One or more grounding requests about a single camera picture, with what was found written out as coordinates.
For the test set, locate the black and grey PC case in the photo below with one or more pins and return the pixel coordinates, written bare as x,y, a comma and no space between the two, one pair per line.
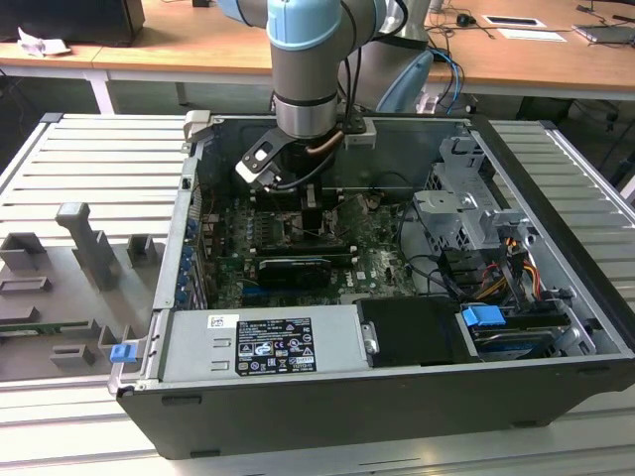
297,421

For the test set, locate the blue card retention clip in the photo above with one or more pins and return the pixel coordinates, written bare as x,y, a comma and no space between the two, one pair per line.
184,283
187,259
190,227

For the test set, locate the white paper sheet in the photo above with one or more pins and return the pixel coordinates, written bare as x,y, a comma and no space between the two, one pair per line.
533,35

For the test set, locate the grey parts rack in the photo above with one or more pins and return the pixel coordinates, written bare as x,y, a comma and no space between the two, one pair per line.
49,307

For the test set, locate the green RAM stick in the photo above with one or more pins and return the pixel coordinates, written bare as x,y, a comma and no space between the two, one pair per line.
44,327

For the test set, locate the black computer mouse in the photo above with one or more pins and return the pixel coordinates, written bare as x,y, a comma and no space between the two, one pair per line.
465,20

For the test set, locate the black plastic air shroud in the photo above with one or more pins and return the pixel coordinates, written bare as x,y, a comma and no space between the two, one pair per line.
417,332

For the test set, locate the blue disk carrier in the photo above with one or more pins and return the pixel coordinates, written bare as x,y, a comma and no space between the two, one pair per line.
481,316

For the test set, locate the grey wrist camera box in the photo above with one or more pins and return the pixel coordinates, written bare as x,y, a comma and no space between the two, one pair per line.
359,136

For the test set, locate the black computer box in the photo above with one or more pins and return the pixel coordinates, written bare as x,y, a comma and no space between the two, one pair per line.
64,20

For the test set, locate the blue case latch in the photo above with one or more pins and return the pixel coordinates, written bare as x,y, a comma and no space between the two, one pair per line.
123,354

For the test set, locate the blue expansion slot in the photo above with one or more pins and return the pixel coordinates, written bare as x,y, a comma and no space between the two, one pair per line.
260,290

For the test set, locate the crumpled white paper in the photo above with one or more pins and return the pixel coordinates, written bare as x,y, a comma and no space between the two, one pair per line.
39,44

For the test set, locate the green motherboard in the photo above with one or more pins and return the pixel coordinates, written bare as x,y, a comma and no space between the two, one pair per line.
382,258

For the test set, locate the CPU socket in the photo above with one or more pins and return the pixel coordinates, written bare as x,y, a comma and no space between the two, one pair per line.
290,230

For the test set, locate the black graphics card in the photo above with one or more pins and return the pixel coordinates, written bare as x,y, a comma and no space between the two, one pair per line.
292,273

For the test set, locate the grey laptop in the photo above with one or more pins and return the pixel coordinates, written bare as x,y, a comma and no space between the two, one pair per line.
605,32

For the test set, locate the copper coloured curved tube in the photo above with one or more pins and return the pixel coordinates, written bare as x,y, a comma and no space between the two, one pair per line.
322,148

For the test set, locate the grey power supply unit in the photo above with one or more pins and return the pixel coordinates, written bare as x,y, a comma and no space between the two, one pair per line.
198,347

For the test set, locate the hard disk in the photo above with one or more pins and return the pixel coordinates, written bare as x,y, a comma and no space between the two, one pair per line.
516,342

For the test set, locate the metal drive cage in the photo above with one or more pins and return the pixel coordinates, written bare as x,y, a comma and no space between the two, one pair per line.
446,203

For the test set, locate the wooden desk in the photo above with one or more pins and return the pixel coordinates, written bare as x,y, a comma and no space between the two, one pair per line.
149,54
521,59

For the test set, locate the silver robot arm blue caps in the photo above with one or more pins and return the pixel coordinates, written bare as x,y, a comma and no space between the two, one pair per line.
302,74

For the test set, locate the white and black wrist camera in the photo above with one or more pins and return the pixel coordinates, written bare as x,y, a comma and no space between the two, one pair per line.
258,158

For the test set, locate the grey plastic case latch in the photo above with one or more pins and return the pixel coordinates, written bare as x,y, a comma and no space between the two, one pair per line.
196,124

